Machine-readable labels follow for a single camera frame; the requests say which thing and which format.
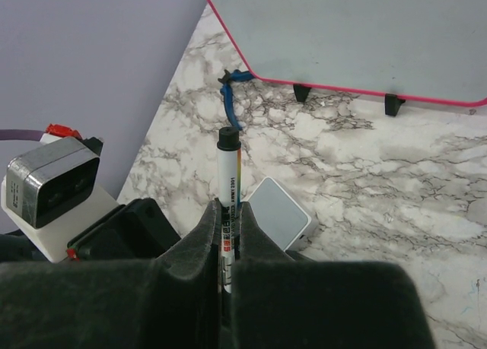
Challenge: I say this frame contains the pink framed whiteboard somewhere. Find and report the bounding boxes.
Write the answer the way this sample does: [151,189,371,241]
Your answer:
[207,0,486,106]

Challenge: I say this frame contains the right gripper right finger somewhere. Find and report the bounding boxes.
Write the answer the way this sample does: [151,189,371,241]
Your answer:
[231,203,435,348]

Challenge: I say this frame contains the black whiteboard foot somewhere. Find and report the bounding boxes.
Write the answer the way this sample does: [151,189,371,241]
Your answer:
[293,84,311,103]
[384,94,406,117]

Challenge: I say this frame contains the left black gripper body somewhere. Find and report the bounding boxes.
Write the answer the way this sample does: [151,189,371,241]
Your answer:
[66,198,180,261]

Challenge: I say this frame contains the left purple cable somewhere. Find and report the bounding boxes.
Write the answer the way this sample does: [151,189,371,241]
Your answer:
[0,128,49,141]

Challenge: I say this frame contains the left black whiteboard foot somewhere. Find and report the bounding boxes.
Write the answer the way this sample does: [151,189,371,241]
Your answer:
[293,84,311,103]

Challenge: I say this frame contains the white grey eraser block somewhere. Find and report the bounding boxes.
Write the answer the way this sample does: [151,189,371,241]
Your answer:
[247,176,318,251]

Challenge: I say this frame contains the white whiteboard marker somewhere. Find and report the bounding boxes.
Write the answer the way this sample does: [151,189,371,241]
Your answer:
[215,126,243,349]

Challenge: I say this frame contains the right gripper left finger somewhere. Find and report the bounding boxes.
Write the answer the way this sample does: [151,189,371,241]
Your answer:
[1,201,221,348]

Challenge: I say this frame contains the blue handled pliers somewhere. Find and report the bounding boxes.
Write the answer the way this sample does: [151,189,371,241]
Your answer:
[218,69,254,131]

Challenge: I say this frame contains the right black whiteboard foot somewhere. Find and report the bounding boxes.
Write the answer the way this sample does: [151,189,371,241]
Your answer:
[384,94,406,117]

